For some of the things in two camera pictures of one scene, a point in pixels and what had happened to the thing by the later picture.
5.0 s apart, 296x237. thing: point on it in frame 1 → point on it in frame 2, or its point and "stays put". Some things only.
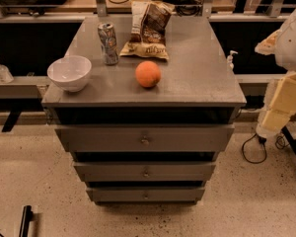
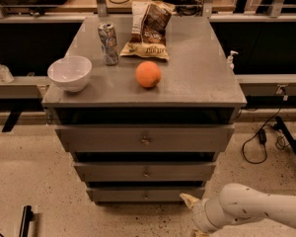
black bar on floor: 27,217 stays put
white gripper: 292,46 → 199,215
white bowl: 71,72 stays put
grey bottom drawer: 145,194 stays put
